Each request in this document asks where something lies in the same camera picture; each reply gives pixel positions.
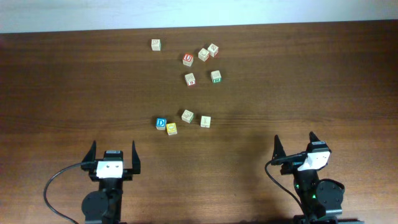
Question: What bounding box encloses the blue D wooden block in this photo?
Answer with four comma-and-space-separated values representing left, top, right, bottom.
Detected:
155, 118, 167, 130

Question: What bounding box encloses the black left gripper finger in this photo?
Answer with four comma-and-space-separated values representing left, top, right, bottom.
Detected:
82, 141, 96, 163
132, 141, 141, 170

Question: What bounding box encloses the black right camera cable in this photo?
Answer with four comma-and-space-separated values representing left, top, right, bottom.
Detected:
264, 151, 308, 218

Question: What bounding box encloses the elephant picture wooden block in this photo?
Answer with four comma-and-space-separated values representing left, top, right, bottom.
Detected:
181, 110, 194, 123

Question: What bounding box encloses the letter I wooden block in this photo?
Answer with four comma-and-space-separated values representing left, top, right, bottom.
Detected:
200, 116, 211, 128

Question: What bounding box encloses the wooden block beside U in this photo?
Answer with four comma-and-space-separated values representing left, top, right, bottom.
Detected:
198, 48, 210, 62

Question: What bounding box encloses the yellow O wooden block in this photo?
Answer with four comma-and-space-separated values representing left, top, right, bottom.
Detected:
166, 123, 178, 135

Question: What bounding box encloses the plain wooden block far left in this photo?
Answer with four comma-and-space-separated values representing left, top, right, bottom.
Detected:
151, 39, 162, 51

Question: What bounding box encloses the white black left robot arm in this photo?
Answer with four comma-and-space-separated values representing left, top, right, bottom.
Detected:
80, 142, 141, 224

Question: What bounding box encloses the wooden block red side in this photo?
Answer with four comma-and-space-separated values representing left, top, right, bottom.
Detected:
207, 44, 219, 57

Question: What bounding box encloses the wooden block red front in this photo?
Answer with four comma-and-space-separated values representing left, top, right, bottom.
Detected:
184, 73, 196, 86

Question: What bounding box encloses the black left camera cable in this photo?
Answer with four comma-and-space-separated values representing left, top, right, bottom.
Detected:
43, 162, 91, 224

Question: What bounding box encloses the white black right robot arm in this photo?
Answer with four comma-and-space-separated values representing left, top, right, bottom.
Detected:
266, 132, 345, 223

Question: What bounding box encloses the black camera cable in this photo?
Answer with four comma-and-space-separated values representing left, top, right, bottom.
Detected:
43, 162, 91, 224
264, 151, 308, 218

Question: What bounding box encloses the wooden block green front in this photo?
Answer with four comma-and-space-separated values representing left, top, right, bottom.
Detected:
211, 70, 222, 83

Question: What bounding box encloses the red U wooden block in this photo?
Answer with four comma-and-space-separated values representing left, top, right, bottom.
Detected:
182, 54, 193, 67

